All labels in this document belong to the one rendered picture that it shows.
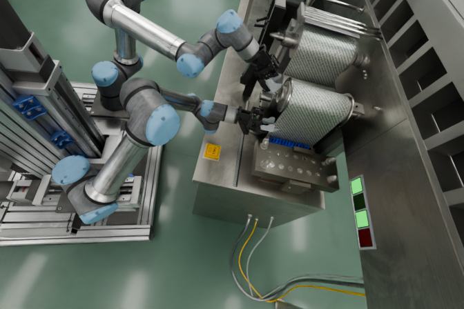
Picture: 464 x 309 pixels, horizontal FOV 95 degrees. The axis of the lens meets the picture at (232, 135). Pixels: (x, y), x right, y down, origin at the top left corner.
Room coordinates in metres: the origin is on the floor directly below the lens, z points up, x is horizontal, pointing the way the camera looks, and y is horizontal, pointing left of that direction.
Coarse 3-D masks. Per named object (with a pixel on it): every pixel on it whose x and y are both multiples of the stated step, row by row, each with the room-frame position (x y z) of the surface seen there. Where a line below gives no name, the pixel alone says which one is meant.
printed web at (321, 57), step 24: (288, 48) 0.99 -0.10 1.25; (312, 48) 0.86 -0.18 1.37; (336, 48) 0.89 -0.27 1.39; (288, 72) 0.85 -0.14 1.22; (312, 72) 0.87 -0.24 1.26; (336, 72) 0.88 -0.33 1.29; (312, 96) 0.66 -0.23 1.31; (336, 96) 0.71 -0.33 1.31; (312, 120) 0.63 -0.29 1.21; (336, 120) 0.65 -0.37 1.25
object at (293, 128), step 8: (280, 120) 0.61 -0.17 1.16; (288, 120) 0.62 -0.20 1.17; (296, 120) 0.62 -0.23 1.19; (304, 120) 0.63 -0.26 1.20; (280, 128) 0.62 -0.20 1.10; (288, 128) 0.62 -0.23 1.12; (296, 128) 0.63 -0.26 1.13; (304, 128) 0.63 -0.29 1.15; (312, 128) 0.64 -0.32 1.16; (320, 128) 0.64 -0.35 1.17; (328, 128) 0.65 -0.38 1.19; (272, 136) 0.61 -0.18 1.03; (280, 136) 0.62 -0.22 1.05; (288, 136) 0.63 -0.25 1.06; (296, 136) 0.63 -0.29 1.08; (304, 136) 0.64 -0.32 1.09; (312, 136) 0.64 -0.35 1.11; (320, 136) 0.65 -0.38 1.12; (312, 144) 0.65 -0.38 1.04
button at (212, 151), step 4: (208, 144) 0.50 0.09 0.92; (212, 144) 0.51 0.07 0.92; (208, 148) 0.48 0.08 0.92; (212, 148) 0.48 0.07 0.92; (216, 148) 0.49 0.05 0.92; (208, 152) 0.45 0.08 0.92; (212, 152) 0.46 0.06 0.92; (216, 152) 0.47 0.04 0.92; (204, 156) 0.44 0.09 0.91; (208, 156) 0.44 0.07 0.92; (212, 156) 0.45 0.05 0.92; (216, 156) 0.45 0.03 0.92
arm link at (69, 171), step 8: (64, 160) 0.15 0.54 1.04; (72, 160) 0.16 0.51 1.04; (80, 160) 0.17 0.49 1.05; (56, 168) 0.12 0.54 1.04; (64, 168) 0.13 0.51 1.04; (72, 168) 0.14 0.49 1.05; (80, 168) 0.15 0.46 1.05; (88, 168) 0.16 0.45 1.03; (56, 176) 0.09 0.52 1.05; (64, 176) 0.10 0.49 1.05; (72, 176) 0.11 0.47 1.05; (80, 176) 0.12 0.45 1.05; (88, 176) 0.14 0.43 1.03; (96, 176) 0.15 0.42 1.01; (64, 184) 0.08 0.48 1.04; (72, 184) 0.09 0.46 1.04
